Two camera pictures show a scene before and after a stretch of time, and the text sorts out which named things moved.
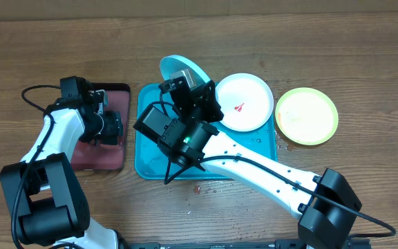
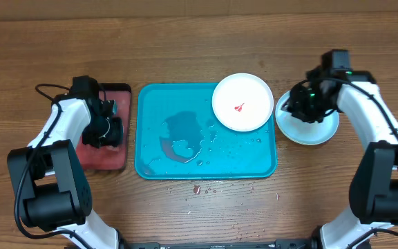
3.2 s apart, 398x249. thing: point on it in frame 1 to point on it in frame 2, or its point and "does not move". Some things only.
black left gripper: [115, 125] does not move
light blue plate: [173, 63] to [303, 132]
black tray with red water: [97, 157] does not move
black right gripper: [209, 106] to [298, 106]
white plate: [246, 101] does not move
